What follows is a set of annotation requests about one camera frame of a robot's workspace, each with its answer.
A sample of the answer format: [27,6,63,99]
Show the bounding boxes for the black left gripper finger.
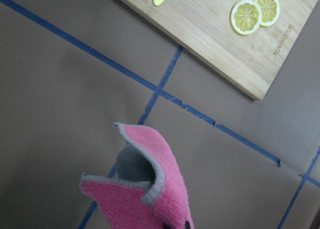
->
[184,220,190,229]

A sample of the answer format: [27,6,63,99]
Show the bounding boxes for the lemon slice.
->
[254,0,280,27]
[229,0,262,36]

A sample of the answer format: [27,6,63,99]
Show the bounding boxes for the lemon slice far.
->
[254,0,280,27]

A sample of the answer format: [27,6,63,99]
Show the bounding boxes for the pink cleaning cloth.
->
[79,122,195,229]

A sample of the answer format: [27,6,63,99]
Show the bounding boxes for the wooden cutting board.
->
[121,0,319,101]

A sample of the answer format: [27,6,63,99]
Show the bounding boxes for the lemon slice near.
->
[229,0,262,36]

